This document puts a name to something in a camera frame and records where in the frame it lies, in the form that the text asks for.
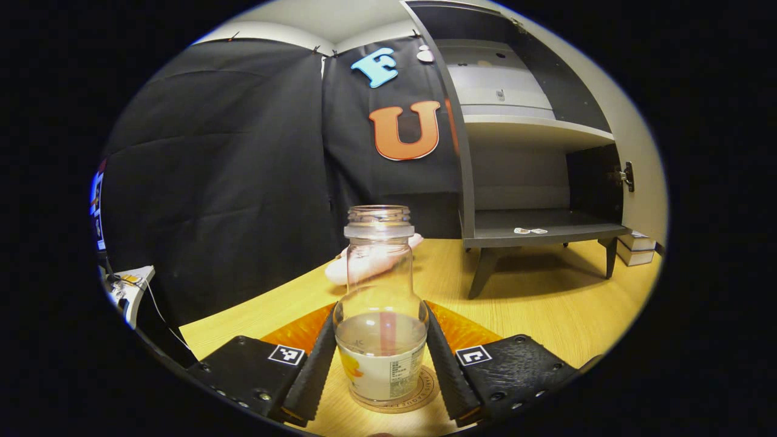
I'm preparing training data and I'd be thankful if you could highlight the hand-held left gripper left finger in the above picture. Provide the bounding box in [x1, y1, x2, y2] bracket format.
[187, 302, 338, 427]

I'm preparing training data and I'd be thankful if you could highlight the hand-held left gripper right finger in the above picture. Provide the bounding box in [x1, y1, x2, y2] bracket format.
[424, 300, 579, 427]

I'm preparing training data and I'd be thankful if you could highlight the round brown coaster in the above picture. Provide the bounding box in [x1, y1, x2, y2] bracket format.
[349, 364, 441, 415]

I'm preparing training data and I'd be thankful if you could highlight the clear glass bottle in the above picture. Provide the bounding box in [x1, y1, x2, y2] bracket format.
[333, 205, 430, 407]

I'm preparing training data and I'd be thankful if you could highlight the dark grey cabinet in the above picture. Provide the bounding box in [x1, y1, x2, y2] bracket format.
[401, 0, 635, 299]

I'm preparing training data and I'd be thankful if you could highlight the white cabinet shelf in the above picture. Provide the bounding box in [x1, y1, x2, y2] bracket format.
[461, 114, 617, 154]

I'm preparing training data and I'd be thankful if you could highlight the pale pink soft object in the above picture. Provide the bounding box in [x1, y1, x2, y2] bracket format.
[325, 234, 424, 286]

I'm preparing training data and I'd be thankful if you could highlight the white side table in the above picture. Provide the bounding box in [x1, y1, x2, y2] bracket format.
[106, 265, 156, 330]

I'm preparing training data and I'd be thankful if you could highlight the black backdrop cloth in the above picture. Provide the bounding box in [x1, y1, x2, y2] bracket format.
[100, 35, 463, 331]

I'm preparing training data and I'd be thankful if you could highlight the computer monitor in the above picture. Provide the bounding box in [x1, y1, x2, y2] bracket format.
[90, 159, 108, 252]

